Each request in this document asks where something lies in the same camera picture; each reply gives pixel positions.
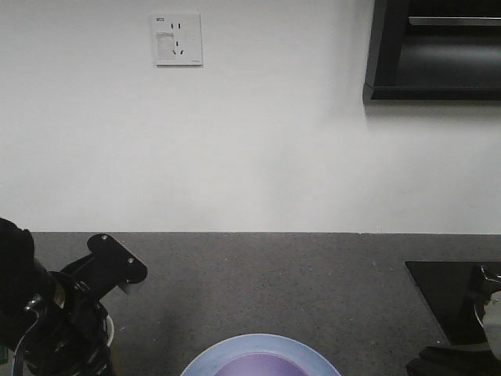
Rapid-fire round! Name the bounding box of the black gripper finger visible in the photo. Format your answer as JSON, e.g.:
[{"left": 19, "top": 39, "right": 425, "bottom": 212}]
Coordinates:
[{"left": 405, "top": 344, "right": 500, "bottom": 376}]

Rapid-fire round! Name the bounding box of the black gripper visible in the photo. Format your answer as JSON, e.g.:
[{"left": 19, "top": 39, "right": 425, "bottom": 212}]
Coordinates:
[{"left": 15, "top": 233, "right": 148, "bottom": 375}]

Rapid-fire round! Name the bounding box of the brown paper cup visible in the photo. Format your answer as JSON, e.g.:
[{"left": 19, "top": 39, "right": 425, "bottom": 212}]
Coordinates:
[{"left": 104, "top": 315, "right": 115, "bottom": 348}]

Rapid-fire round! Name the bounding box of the purple plastic bowl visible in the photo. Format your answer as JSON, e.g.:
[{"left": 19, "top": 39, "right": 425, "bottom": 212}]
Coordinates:
[{"left": 215, "top": 352, "right": 307, "bottom": 376}]

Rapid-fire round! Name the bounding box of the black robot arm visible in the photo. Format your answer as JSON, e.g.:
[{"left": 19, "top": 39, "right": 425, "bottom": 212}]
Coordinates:
[{"left": 1, "top": 219, "right": 148, "bottom": 375}]

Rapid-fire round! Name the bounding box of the light blue plastic plate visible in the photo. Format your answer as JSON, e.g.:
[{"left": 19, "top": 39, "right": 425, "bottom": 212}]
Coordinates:
[{"left": 182, "top": 334, "right": 340, "bottom": 375}]

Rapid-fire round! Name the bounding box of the silver stove burner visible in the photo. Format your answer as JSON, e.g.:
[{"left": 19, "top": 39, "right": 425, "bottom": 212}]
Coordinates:
[{"left": 473, "top": 265, "right": 500, "bottom": 360}]

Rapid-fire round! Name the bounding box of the black gas stove top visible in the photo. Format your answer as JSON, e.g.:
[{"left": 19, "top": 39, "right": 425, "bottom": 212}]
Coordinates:
[{"left": 405, "top": 261, "right": 500, "bottom": 345}]

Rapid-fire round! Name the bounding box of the white wall power socket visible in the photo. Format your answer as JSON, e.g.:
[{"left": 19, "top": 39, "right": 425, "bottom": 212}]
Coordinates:
[{"left": 150, "top": 13, "right": 204, "bottom": 67}]

